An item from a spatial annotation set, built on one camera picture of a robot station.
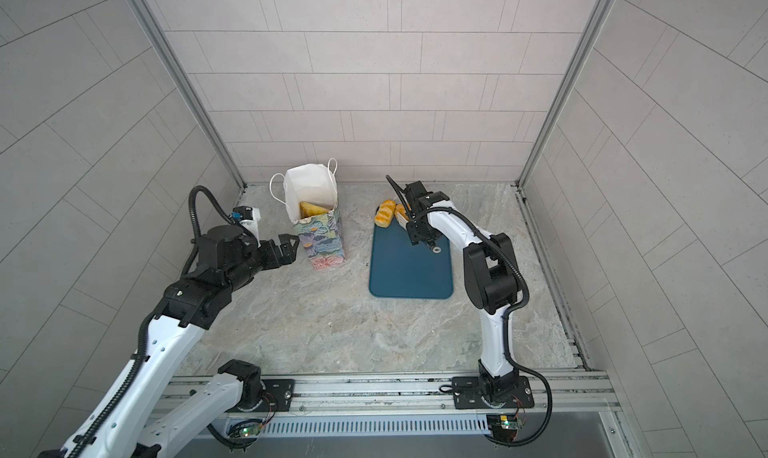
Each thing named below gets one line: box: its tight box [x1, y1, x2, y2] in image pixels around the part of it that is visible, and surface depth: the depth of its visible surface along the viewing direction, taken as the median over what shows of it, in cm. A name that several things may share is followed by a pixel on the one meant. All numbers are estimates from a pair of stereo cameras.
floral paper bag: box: [269, 158, 347, 271], surface depth 90 cm
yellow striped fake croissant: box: [299, 201, 330, 219], surface depth 93 cm
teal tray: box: [369, 220, 453, 299], surface depth 93 cm
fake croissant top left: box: [374, 199, 397, 228], surface depth 105 cm
